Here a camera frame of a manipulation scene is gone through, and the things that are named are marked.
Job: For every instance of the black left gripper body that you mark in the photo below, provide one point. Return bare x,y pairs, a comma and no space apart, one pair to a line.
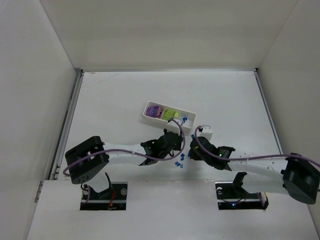
175,140

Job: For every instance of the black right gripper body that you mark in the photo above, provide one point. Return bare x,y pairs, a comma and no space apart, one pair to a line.
195,149

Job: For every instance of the green lego brick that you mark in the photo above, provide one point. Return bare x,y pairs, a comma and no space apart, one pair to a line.
169,113

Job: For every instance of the purple lego brick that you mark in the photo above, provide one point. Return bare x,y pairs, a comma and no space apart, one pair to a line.
154,111

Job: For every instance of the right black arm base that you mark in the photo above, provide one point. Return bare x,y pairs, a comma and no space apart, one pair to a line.
232,196

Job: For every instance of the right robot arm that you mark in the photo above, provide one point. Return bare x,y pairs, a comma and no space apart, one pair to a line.
289,175

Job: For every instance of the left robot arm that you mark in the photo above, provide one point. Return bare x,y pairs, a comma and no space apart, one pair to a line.
88,158

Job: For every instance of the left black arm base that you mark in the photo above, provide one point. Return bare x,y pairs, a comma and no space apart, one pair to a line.
113,198

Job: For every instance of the white divided plastic container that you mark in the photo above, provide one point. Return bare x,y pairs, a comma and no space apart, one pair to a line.
183,113

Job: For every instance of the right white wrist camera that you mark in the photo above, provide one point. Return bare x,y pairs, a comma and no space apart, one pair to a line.
206,131

